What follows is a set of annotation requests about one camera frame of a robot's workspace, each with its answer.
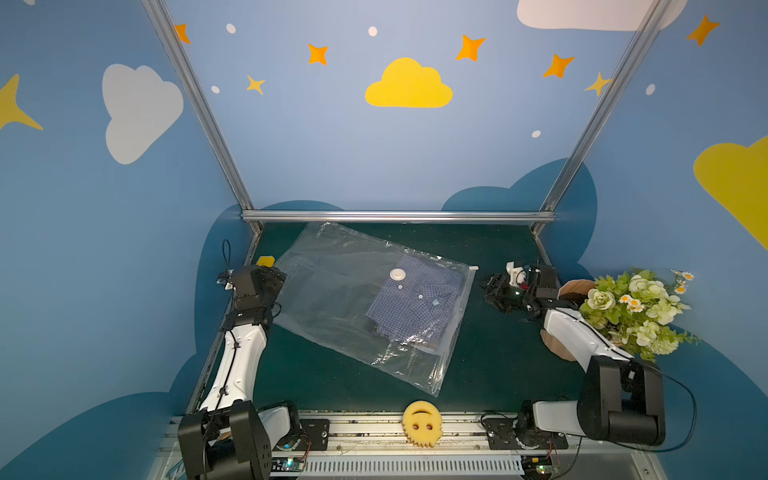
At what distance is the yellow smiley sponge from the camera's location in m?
0.73

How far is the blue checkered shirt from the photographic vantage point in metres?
0.90

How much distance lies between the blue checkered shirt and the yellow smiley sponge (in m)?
0.17
